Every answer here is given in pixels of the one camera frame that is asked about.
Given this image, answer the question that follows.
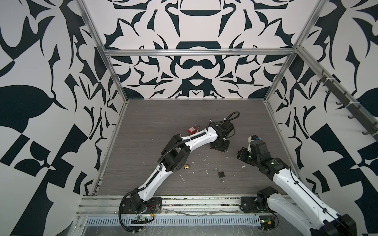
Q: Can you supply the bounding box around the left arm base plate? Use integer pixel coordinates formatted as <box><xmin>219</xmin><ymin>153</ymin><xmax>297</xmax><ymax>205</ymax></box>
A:
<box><xmin>120</xmin><ymin>196</ymin><xmax>162</xmax><ymax>214</ymax></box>

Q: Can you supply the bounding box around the white cable duct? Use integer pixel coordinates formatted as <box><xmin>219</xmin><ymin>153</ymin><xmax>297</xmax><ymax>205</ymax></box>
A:
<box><xmin>86</xmin><ymin>215</ymin><xmax>261</xmax><ymax>226</ymax></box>

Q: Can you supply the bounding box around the left circuit board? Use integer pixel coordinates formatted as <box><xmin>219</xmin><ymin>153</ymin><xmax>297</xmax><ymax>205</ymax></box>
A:
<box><xmin>130</xmin><ymin>214</ymin><xmax>155</xmax><ymax>224</ymax></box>

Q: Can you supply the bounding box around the circuit board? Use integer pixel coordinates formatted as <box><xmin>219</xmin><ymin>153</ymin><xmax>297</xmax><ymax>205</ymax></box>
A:
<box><xmin>130</xmin><ymin>214</ymin><xmax>155</xmax><ymax>224</ymax></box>
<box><xmin>259</xmin><ymin>216</ymin><xmax>277</xmax><ymax>232</ymax></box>

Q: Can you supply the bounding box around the black padlock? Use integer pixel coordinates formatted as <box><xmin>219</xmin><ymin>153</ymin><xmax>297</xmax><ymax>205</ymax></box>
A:
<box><xmin>214</xmin><ymin>168</ymin><xmax>225</xmax><ymax>183</ymax></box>

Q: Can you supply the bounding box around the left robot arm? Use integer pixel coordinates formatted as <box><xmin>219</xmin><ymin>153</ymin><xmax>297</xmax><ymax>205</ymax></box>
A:
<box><xmin>130</xmin><ymin>111</ymin><xmax>240</xmax><ymax>212</ymax></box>

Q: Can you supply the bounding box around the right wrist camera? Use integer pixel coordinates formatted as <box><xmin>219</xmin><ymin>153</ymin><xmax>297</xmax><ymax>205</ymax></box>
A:
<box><xmin>249</xmin><ymin>135</ymin><xmax>260</xmax><ymax>142</ymax></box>

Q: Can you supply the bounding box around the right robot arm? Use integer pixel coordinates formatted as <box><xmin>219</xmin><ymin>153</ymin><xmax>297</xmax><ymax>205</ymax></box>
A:
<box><xmin>237</xmin><ymin>135</ymin><xmax>357</xmax><ymax>236</ymax></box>

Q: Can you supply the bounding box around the red padlock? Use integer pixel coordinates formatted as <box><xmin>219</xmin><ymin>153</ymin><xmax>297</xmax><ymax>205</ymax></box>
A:
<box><xmin>188</xmin><ymin>124</ymin><xmax>200</xmax><ymax>135</ymax></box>

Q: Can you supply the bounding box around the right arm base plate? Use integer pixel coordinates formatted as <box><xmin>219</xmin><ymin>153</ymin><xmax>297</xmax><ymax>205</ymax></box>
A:
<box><xmin>240</xmin><ymin>195</ymin><xmax>276</xmax><ymax>213</ymax></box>

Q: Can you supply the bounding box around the aluminium front rail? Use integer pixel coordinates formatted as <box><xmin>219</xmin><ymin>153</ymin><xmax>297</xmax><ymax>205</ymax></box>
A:
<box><xmin>75</xmin><ymin>194</ymin><xmax>327</xmax><ymax>216</ymax></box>

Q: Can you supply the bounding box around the black corrugated cable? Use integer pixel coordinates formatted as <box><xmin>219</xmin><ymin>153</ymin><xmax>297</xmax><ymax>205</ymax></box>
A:
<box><xmin>118</xmin><ymin>190</ymin><xmax>142</xmax><ymax>233</ymax></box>

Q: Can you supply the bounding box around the wall hook rack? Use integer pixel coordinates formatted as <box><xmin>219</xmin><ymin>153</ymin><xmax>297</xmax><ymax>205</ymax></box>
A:
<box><xmin>317</xmin><ymin>69</ymin><xmax>378</xmax><ymax>142</ymax></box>

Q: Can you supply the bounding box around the right circuit board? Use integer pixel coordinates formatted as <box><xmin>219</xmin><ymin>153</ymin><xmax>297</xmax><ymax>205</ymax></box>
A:
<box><xmin>259</xmin><ymin>216</ymin><xmax>277</xmax><ymax>232</ymax></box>

